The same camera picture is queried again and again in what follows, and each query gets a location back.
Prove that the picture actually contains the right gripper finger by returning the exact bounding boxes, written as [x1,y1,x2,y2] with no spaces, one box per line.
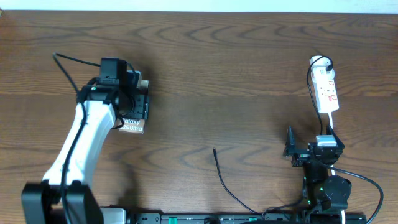
[285,126,295,152]
[326,125,345,148]

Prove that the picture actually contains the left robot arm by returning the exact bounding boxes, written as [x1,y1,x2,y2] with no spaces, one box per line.
[21,70,149,223]

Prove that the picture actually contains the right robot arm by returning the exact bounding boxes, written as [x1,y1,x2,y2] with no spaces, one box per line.
[284,127,352,223]

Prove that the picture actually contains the white power strip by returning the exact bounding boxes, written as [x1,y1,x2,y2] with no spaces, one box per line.
[310,55,339,114]

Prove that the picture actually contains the black right camera cable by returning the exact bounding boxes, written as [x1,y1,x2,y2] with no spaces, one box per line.
[313,155,384,224]

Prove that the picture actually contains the black camera cable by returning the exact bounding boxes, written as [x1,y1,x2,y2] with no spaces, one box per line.
[52,52,102,224]
[313,155,384,224]

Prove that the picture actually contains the white power strip cord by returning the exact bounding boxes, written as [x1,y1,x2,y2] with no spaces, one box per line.
[328,112,346,224]

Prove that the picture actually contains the black charger cable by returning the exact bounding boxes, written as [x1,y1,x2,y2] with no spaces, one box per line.
[212,55,334,215]

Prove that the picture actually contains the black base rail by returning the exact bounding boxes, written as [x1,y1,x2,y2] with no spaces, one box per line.
[99,206,368,224]

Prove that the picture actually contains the black left camera cable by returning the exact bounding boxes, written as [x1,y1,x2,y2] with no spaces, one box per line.
[52,52,102,224]

